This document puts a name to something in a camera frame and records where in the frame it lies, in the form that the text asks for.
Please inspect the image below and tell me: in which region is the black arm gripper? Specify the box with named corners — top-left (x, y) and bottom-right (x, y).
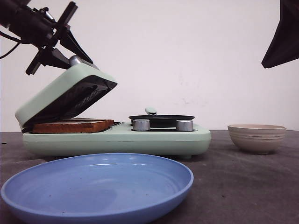
top-left (0, 1), bottom-right (93, 75)

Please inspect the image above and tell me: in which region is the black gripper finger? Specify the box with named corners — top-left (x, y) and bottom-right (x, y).
top-left (262, 0), bottom-right (299, 69)

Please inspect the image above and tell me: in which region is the toast slice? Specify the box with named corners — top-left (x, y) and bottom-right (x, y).
top-left (62, 118), bottom-right (114, 122)
top-left (32, 119), bottom-right (114, 134)

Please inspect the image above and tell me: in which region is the beige ribbed bowl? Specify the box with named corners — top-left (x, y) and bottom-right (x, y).
top-left (228, 124), bottom-right (286, 154)

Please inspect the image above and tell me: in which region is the mint green breakfast maker base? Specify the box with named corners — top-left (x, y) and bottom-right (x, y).
top-left (22, 122), bottom-right (211, 157)

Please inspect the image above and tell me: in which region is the left silver control knob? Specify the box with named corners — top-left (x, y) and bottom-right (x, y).
top-left (132, 119), bottom-right (150, 131)

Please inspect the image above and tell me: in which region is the silver control knob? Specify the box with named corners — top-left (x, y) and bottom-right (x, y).
top-left (176, 119), bottom-right (193, 132)
top-left (132, 119), bottom-right (150, 131)

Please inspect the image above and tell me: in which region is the black round frying pan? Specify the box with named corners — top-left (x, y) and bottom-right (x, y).
top-left (128, 107), bottom-right (195, 128)

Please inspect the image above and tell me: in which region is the right silver control knob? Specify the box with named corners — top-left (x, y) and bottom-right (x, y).
top-left (176, 119), bottom-right (193, 132)

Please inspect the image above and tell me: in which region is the blue round plate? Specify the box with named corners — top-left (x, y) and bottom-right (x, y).
top-left (1, 154), bottom-right (194, 224)

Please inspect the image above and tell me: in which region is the grey table cloth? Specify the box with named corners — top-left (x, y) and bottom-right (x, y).
top-left (0, 131), bottom-right (299, 224)

